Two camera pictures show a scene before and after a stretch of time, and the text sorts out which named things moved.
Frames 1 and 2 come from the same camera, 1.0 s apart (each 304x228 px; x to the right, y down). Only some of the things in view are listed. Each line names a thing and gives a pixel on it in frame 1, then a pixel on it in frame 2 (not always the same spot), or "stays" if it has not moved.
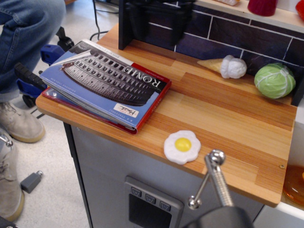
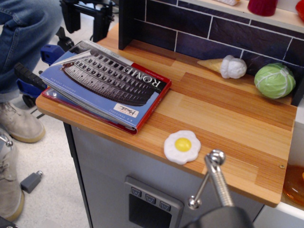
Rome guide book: (91, 77) stays
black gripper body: (164, 20) → (72, 17)
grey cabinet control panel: (149, 208) stays
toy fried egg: (181, 146) stays
